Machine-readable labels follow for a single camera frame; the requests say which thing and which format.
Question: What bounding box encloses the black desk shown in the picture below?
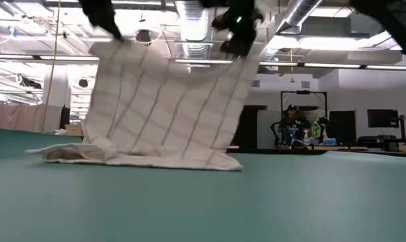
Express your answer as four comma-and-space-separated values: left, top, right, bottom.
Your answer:
356, 114, 406, 152

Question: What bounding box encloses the yellow hanging cable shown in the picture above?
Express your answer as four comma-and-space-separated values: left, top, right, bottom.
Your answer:
40, 0, 62, 132

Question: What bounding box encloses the green bag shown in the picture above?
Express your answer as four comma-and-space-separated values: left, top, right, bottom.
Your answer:
309, 120, 322, 139

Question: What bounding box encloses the person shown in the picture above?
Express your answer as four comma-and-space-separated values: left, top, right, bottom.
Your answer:
279, 104, 312, 149

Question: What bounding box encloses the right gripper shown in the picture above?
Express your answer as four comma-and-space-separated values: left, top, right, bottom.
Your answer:
201, 0, 264, 58

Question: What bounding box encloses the black partition panel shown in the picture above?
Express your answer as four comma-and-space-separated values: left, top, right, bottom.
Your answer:
59, 106, 71, 130
232, 104, 268, 151

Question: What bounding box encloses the black monitor panel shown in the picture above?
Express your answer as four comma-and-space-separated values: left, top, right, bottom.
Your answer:
328, 110, 358, 146

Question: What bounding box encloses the pink hanging cloth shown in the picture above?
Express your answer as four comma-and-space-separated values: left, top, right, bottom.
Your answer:
0, 104, 34, 132

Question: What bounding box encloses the silver laptop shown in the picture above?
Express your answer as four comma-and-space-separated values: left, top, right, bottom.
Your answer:
65, 123, 84, 136

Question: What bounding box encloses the black frame stand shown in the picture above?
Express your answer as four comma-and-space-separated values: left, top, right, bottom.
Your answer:
280, 89, 328, 149

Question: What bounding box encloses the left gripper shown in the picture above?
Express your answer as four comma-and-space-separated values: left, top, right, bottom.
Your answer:
77, 0, 126, 43

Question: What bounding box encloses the white red-checked towel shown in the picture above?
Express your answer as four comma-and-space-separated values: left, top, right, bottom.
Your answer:
25, 39, 261, 171

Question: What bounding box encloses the wooden desk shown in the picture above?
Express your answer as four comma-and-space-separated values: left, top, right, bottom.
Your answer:
276, 144, 368, 151

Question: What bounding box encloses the black wall monitor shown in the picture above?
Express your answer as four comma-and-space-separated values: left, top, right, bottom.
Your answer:
366, 108, 400, 129

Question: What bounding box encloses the grey hanging cloth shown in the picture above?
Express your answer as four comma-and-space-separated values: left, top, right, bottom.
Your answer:
31, 104, 63, 132

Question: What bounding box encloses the green table mat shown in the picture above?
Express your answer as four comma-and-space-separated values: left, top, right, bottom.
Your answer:
0, 127, 406, 242

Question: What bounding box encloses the silver ventilation duct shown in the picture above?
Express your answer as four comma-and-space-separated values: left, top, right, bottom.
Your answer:
260, 0, 325, 61
174, 0, 213, 60

